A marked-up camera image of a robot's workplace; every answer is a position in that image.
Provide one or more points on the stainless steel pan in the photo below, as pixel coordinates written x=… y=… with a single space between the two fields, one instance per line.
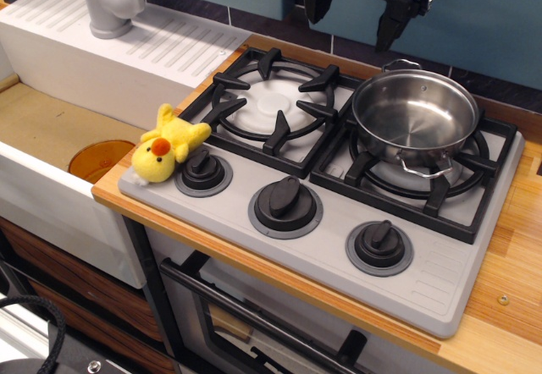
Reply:
x=413 y=118

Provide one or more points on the black right stove knob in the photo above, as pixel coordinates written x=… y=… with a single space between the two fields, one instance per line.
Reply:
x=379 y=249

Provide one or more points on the white toy sink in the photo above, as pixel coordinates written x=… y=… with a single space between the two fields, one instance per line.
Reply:
x=63 y=90

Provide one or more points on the black middle stove knob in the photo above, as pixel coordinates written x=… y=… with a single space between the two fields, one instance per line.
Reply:
x=285 y=209

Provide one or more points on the black right burner grate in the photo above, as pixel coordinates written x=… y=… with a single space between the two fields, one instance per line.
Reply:
x=454 y=205

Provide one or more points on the black left stove knob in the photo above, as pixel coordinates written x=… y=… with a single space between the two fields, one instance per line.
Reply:
x=203 y=175

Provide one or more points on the black left burner grate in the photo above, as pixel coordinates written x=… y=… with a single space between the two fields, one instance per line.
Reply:
x=268 y=111

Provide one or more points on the black burner grate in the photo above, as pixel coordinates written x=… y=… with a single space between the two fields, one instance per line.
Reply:
x=454 y=205
x=268 y=111

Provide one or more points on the wooden drawer cabinet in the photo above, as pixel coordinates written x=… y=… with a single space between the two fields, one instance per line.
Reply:
x=110 y=315

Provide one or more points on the grey toy stove top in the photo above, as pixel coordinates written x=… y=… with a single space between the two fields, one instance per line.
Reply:
x=431 y=294

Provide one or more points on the oven door with black handle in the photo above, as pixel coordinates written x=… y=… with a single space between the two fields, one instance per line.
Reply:
x=245 y=327

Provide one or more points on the black stove knob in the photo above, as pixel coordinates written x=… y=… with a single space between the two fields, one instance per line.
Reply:
x=285 y=209
x=203 y=175
x=379 y=249

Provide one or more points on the orange plastic plate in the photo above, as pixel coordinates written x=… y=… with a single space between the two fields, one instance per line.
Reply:
x=94 y=161

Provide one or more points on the yellow stuffed duck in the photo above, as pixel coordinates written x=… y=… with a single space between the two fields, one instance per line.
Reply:
x=168 y=144

